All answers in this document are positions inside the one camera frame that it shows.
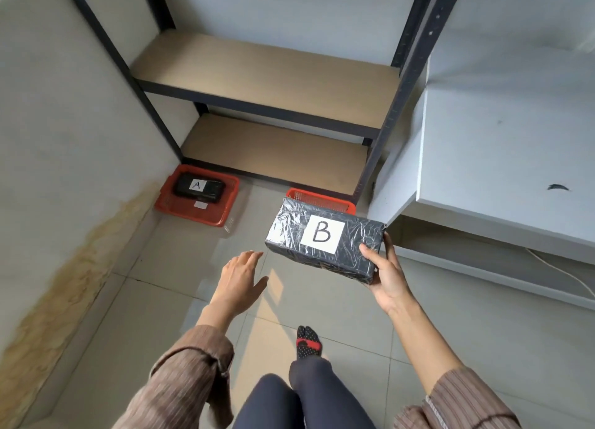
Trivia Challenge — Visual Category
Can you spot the person's left hand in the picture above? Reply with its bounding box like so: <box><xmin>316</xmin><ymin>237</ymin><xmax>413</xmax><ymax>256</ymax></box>
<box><xmin>209</xmin><ymin>250</ymin><xmax>269</xmax><ymax>321</ymax></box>

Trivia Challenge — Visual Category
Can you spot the person's right hand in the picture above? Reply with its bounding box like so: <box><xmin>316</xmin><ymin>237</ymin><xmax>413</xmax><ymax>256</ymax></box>
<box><xmin>359</xmin><ymin>231</ymin><xmax>415</xmax><ymax>316</ymax></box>

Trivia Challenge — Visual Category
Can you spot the black metal shelving rack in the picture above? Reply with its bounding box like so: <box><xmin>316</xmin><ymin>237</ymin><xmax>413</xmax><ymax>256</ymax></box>
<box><xmin>58</xmin><ymin>0</ymin><xmax>470</xmax><ymax>207</ymax></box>

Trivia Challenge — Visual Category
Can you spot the person's right forearm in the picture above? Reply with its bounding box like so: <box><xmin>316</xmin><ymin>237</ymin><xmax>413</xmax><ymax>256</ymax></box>
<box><xmin>387</xmin><ymin>294</ymin><xmax>522</xmax><ymax>429</ymax></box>

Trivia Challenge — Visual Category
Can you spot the white cable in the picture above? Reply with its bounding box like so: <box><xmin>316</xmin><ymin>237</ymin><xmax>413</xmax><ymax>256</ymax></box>
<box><xmin>525</xmin><ymin>247</ymin><xmax>595</xmax><ymax>300</ymax></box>

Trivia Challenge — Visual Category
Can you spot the white desk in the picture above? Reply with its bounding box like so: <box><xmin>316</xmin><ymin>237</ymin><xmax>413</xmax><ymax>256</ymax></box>
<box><xmin>366</xmin><ymin>24</ymin><xmax>595</xmax><ymax>311</ymax></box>

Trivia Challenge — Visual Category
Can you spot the person's leg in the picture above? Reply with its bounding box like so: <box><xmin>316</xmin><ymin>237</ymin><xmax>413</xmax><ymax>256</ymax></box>
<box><xmin>288</xmin><ymin>355</ymin><xmax>378</xmax><ymax>429</ymax></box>
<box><xmin>231</xmin><ymin>373</ymin><xmax>305</xmax><ymax>429</ymax></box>

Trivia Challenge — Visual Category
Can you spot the person's left leg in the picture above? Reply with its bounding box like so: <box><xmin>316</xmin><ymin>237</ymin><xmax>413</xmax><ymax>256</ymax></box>
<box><xmin>231</xmin><ymin>373</ymin><xmax>305</xmax><ymax>429</ymax></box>

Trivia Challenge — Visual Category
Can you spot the large black box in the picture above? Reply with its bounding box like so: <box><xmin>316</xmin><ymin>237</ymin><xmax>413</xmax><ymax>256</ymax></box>
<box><xmin>265</xmin><ymin>197</ymin><xmax>387</xmax><ymax>285</ymax></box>

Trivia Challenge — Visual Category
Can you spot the red plastic basket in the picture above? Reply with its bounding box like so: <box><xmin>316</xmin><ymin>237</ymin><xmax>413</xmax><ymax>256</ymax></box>
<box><xmin>285</xmin><ymin>188</ymin><xmax>357</xmax><ymax>216</ymax></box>
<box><xmin>154</xmin><ymin>164</ymin><xmax>241</xmax><ymax>228</ymax></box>

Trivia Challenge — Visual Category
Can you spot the small black wrapped box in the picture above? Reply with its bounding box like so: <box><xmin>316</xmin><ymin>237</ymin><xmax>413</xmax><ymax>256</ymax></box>
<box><xmin>173</xmin><ymin>172</ymin><xmax>227</xmax><ymax>204</ymax></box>

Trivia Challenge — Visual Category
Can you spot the person's left forearm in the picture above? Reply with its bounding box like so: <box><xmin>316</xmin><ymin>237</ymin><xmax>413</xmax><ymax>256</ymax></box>
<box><xmin>111</xmin><ymin>301</ymin><xmax>247</xmax><ymax>429</ymax></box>

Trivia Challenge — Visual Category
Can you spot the person's right leg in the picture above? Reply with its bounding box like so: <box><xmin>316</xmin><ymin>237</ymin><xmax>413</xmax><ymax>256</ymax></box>
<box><xmin>288</xmin><ymin>355</ymin><xmax>378</xmax><ymax>429</ymax></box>

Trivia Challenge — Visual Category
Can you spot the black red dotted sock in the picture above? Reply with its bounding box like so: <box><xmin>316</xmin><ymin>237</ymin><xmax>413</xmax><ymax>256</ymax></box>
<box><xmin>296</xmin><ymin>325</ymin><xmax>323</xmax><ymax>361</ymax></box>

